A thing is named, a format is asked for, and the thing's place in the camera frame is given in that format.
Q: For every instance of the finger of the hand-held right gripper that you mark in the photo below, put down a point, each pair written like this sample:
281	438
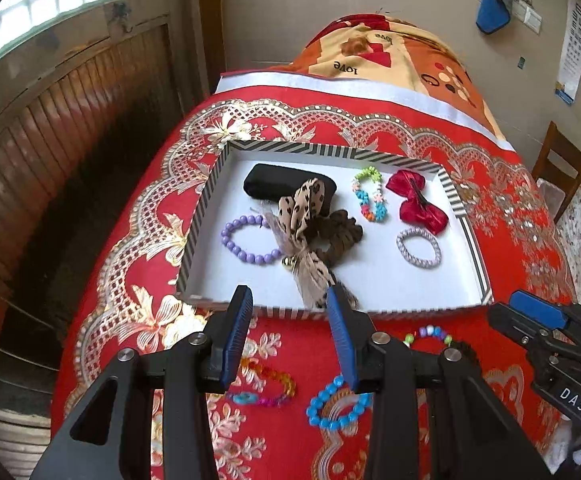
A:
520	327
540	307

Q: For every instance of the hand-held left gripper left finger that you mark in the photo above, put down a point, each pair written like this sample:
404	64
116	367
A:
235	341

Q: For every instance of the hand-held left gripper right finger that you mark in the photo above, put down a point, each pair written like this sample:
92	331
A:
343	346

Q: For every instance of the striped cardboard box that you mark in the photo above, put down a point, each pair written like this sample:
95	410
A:
420	285

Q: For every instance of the brown scrunchie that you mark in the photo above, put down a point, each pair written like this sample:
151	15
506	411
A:
345	230

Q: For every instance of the leopard print hair bow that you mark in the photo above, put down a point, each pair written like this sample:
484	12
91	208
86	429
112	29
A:
305	205

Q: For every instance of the red bow hair clip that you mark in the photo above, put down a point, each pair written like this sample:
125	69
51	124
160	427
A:
415	210

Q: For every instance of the black fabric case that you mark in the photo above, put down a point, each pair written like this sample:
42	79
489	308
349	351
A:
270	182

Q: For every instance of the red floral tablecloth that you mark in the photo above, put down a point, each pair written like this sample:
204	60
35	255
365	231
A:
130	260

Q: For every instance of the wooden chair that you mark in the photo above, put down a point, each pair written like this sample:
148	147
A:
565	160

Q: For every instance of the round woven basket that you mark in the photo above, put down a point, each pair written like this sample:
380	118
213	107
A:
10	440

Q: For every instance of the brown wooden door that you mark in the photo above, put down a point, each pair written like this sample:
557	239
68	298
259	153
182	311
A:
70	135

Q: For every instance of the white cloth band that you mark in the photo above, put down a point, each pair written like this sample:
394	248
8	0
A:
320	82

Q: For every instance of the orange printed blanket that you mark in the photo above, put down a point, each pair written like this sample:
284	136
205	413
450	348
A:
420	60

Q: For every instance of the wall poster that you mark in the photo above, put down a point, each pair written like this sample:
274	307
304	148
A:
572	50

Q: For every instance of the white wall switch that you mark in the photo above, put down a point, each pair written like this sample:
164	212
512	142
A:
529	15

